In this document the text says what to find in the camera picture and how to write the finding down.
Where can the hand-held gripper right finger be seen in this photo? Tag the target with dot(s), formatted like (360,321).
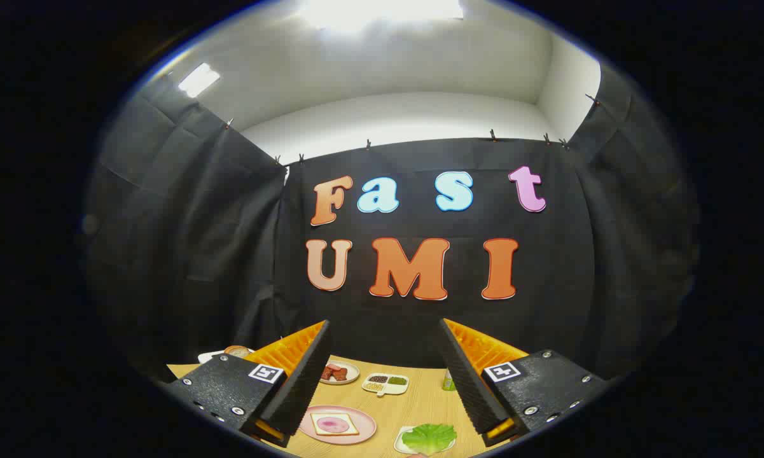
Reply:
(467,381)

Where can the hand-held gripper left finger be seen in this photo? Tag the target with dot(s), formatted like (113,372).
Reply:
(305,381)

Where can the green lettuce leaf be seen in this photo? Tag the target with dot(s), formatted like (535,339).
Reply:
(429,437)

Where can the plain bread slice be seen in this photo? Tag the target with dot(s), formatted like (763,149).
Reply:
(237,350)

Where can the green and silver bottle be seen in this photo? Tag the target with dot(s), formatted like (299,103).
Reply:
(448,381)

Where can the white round plate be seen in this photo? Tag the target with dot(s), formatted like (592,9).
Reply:
(352,369)

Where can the pink ham slice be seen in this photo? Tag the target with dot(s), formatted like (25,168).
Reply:
(333,425)

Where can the bread slice under ham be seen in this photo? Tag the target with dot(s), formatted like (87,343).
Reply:
(351,418)

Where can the pile of dark beans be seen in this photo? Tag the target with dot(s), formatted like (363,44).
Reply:
(378,379)

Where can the pink round plate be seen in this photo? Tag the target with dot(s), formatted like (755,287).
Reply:
(366,427)

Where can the white divided dish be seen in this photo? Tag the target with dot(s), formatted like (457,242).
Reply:
(387,389)

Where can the white rounded square dish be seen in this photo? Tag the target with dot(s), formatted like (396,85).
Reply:
(398,443)

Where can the cream toaster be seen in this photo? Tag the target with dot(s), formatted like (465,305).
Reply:
(211,355)

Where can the black backdrop cloth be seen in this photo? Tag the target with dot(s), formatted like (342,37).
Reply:
(229,254)

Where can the ceiling light panel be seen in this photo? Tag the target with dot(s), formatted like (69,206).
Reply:
(198,80)
(382,11)

